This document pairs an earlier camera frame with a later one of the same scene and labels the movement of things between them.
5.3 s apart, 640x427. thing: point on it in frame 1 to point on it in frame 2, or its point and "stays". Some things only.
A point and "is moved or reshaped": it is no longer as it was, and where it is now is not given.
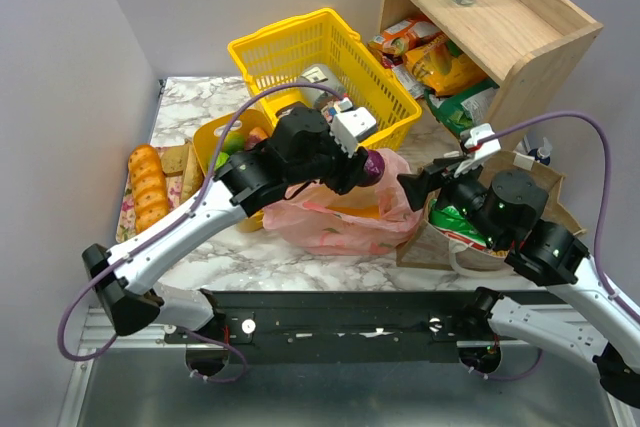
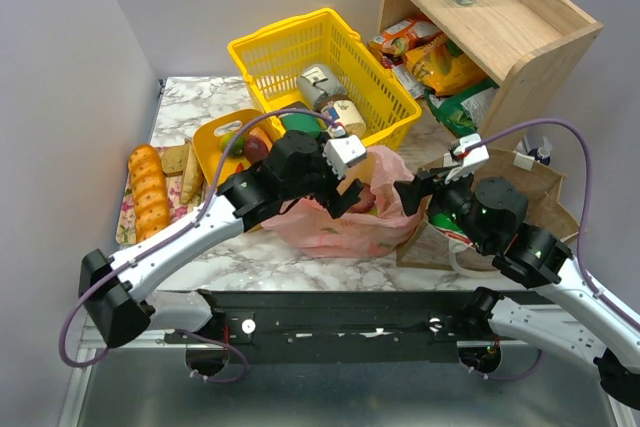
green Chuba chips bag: [455, 221] stays
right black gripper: [435, 181] to [432, 187]
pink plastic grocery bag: [370, 219] stays
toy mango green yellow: [234, 141] stays
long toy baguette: [149, 187] stays
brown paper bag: [423, 243] is moved or reshaped
